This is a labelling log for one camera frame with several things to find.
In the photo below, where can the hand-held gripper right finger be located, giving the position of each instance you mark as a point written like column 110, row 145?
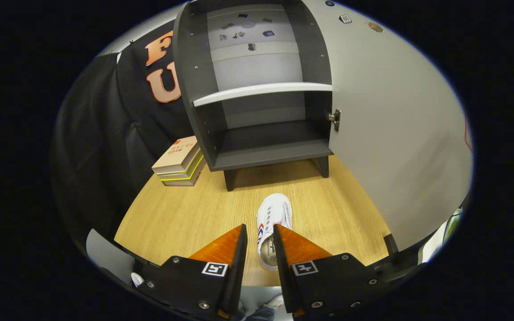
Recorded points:
column 283, row 285

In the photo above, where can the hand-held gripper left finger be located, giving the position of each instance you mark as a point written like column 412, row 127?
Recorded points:
column 238, row 276

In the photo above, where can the white canvas shoe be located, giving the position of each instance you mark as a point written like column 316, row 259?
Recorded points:
column 275, row 209

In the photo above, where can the dark grey shoe cabinet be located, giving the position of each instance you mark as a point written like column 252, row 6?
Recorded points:
column 257, row 154

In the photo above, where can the beige shoe cabinet door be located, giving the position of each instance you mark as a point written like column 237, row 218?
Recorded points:
column 395, row 133

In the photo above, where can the metal door hinge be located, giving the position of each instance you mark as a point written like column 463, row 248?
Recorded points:
column 336, row 119

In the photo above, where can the pale cabinet shelf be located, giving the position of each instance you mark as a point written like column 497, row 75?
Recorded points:
column 261, row 91

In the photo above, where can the person's white sneaker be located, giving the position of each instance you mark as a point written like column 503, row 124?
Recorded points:
column 276, row 302

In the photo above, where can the person's blue jeans leg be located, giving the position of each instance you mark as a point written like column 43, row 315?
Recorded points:
column 261, row 314

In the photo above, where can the yellow-edged book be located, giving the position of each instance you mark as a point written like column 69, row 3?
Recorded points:
column 190, row 171

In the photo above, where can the beige book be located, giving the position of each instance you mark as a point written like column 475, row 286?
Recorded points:
column 176, row 154

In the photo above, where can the white and green object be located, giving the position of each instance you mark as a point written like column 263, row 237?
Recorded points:
column 431, row 247

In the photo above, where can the black backdrop cloth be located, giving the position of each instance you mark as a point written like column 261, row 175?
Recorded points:
column 105, row 133

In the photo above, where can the small black post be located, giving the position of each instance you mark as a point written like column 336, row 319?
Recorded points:
column 391, row 244

